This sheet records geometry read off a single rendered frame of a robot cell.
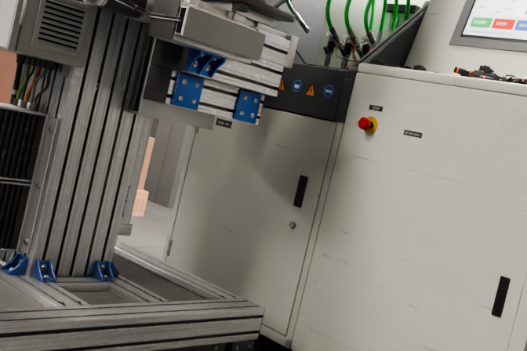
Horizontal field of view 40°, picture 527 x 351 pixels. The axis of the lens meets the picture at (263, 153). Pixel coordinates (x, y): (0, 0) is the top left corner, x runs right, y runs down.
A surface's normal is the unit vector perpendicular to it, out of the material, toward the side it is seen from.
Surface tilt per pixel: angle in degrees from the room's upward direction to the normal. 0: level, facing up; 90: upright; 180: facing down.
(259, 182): 90
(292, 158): 90
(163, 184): 90
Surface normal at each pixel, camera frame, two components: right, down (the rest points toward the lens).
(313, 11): 0.69, 0.19
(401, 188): -0.69, -0.13
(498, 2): -0.62, -0.36
